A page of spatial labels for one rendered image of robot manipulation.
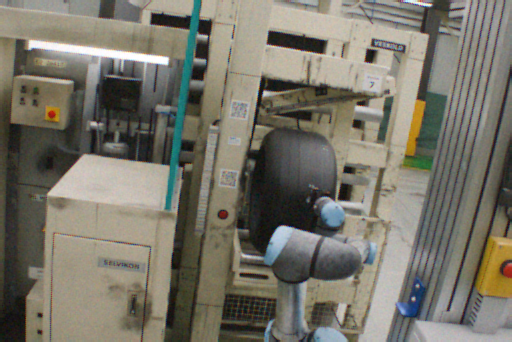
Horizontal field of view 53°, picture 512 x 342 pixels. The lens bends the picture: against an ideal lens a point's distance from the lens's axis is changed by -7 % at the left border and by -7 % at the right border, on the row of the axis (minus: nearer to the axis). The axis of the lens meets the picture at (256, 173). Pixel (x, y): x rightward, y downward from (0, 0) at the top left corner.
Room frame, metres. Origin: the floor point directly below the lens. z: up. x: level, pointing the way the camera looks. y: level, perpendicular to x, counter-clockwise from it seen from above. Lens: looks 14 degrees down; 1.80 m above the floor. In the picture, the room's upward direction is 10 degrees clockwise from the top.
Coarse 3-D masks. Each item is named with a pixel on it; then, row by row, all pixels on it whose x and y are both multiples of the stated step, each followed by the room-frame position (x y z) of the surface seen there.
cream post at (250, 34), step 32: (256, 0) 2.20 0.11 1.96; (256, 32) 2.20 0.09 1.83; (256, 64) 2.20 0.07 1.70; (224, 96) 2.24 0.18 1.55; (256, 96) 2.21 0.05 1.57; (224, 128) 2.19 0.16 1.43; (224, 160) 2.19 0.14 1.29; (224, 192) 2.20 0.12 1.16; (224, 224) 2.20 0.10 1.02; (224, 256) 2.20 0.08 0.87; (224, 288) 2.21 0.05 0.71; (192, 320) 2.20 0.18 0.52
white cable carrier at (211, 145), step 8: (216, 128) 2.20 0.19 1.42; (208, 136) 2.22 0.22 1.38; (216, 136) 2.20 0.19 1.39; (208, 144) 2.20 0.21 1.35; (208, 152) 2.20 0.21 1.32; (208, 160) 2.20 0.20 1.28; (208, 168) 2.20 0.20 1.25; (208, 176) 2.20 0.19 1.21; (208, 184) 2.20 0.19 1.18; (200, 192) 2.21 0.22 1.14; (208, 192) 2.20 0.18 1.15; (200, 200) 2.19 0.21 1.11; (200, 208) 2.19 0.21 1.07; (200, 216) 2.20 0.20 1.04; (200, 224) 2.20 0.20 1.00
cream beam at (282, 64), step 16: (272, 48) 2.48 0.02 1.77; (272, 64) 2.47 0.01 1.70; (288, 64) 2.48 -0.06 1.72; (304, 64) 2.49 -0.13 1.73; (320, 64) 2.50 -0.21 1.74; (336, 64) 2.52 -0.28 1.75; (352, 64) 2.53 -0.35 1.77; (368, 64) 2.55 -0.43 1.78; (288, 80) 2.49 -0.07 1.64; (304, 80) 2.50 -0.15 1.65; (320, 80) 2.51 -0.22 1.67; (336, 80) 2.52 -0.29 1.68; (352, 80) 2.53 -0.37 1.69; (384, 80) 2.55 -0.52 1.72
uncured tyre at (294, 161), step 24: (264, 144) 2.30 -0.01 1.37; (288, 144) 2.17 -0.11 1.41; (312, 144) 2.20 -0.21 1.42; (264, 168) 2.56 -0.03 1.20; (288, 168) 2.09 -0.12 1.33; (312, 168) 2.11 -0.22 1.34; (336, 168) 2.17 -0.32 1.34; (264, 192) 2.10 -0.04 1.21; (288, 192) 2.05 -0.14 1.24; (264, 216) 2.06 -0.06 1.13; (288, 216) 2.04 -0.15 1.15; (264, 240) 2.09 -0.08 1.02
